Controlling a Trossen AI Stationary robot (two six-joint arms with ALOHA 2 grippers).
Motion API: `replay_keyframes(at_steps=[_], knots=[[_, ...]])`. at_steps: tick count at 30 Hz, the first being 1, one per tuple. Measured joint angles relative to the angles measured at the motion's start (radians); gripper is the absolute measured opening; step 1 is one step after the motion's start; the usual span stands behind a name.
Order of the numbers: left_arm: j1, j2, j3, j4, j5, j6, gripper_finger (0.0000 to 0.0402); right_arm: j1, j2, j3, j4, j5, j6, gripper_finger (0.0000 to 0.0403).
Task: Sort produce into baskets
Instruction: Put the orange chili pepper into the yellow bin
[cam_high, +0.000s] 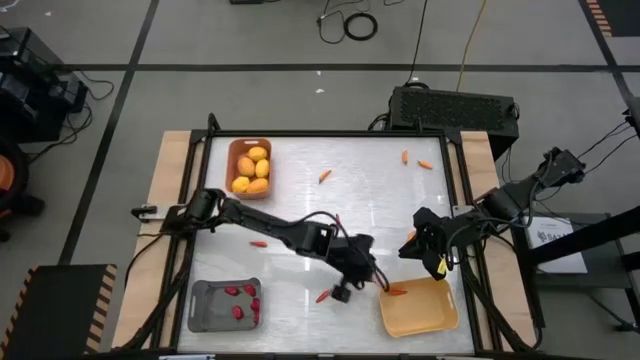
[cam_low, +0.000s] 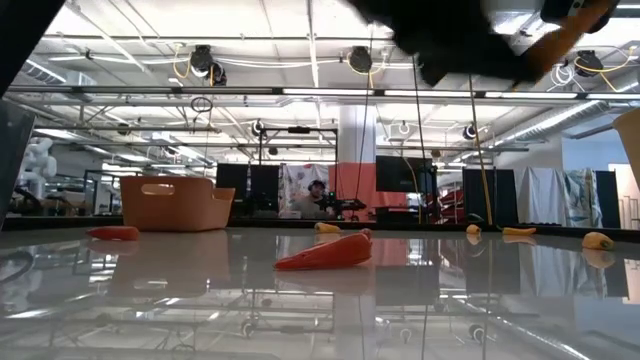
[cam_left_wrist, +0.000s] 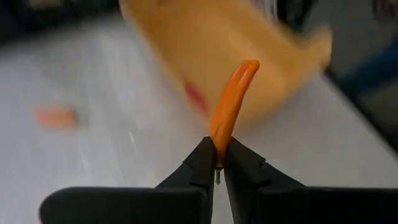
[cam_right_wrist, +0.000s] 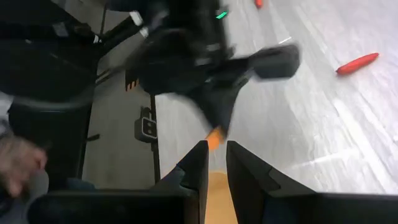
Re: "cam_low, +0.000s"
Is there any yellow pepper green stem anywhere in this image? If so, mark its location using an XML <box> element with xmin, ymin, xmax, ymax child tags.
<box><xmin>581</xmin><ymin>231</ymin><xmax>615</xmax><ymax>253</ymax></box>

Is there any long red chili pepper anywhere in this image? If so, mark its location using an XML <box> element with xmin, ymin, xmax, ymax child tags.
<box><xmin>83</xmin><ymin>226</ymin><xmax>142</xmax><ymax>243</ymax></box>
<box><xmin>273</xmin><ymin>231</ymin><xmax>374</xmax><ymax>272</ymax></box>

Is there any long ceiling light strip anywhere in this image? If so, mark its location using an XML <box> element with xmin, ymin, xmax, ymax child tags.
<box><xmin>280</xmin><ymin>88</ymin><xmax>640</xmax><ymax>100</ymax></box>

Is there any white building column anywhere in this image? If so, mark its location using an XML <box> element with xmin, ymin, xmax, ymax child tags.
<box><xmin>337</xmin><ymin>104</ymin><xmax>377</xmax><ymax>165</ymax></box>

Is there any wide black monitor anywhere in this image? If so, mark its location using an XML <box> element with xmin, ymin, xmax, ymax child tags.
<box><xmin>375</xmin><ymin>155</ymin><xmax>434</xmax><ymax>195</ymax></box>

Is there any red metal rack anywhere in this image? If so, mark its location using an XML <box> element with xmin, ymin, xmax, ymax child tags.
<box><xmin>435</xmin><ymin>188</ymin><xmax>467</xmax><ymax>225</ymax></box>

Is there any black partition panel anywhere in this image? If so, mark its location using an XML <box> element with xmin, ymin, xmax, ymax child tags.
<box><xmin>594</xmin><ymin>170</ymin><xmax>621</xmax><ymax>229</ymax></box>
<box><xmin>462</xmin><ymin>168</ymin><xmax>519</xmax><ymax>226</ymax></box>

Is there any coral red panel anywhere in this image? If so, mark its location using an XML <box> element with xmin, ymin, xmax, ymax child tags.
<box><xmin>328</xmin><ymin>162</ymin><xmax>407</xmax><ymax>221</ymax></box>

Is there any patterned blue white cloth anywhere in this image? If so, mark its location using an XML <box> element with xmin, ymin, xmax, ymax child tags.
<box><xmin>564</xmin><ymin>168</ymin><xmax>604</xmax><ymax>229</ymax></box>

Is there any black device with lights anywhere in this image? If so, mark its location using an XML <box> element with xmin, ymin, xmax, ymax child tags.
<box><xmin>319</xmin><ymin>191</ymin><xmax>368</xmax><ymax>221</ymax></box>

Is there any floral cloth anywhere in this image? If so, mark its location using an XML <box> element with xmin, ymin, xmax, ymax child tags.
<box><xmin>278</xmin><ymin>163</ymin><xmax>331</xmax><ymax>220</ymax></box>

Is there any person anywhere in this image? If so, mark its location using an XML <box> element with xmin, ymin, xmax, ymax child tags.
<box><xmin>288</xmin><ymin>178</ymin><xmax>335</xmax><ymax>221</ymax></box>

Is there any orange plastic basket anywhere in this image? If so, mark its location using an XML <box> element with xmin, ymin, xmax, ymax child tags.
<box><xmin>118</xmin><ymin>175</ymin><xmax>236</xmax><ymax>234</ymax></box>

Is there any grey ceiling truss beam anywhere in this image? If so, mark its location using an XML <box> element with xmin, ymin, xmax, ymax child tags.
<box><xmin>4</xmin><ymin>84</ymin><xmax>282</xmax><ymax>97</ymax></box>

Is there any white robot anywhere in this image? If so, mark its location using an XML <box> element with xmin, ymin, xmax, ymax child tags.
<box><xmin>18</xmin><ymin>137</ymin><xmax>59</xmax><ymax>201</ymax></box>

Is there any black hanging cable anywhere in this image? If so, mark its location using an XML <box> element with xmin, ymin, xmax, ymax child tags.
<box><xmin>353</xmin><ymin>22</ymin><xmax>375</xmax><ymax>204</ymax></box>
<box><xmin>409</xmin><ymin>53</ymin><xmax>427</xmax><ymax>226</ymax></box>

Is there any silver ventilation duct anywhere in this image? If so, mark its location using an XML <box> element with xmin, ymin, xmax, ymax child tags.
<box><xmin>492</xmin><ymin>99</ymin><xmax>640</xmax><ymax>149</ymax></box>

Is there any black gantry frame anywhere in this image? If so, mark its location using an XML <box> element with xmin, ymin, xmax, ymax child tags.
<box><xmin>257</xmin><ymin>126</ymin><xmax>340</xmax><ymax>169</ymax></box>

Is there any grey ventilation duct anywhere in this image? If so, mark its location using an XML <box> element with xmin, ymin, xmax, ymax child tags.
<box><xmin>22</xmin><ymin>57</ymin><xmax>99</xmax><ymax>87</ymax></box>

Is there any black metal table frame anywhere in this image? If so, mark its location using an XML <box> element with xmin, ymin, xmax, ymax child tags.
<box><xmin>0</xmin><ymin>215</ymin><xmax>640</xmax><ymax>244</ymax></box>

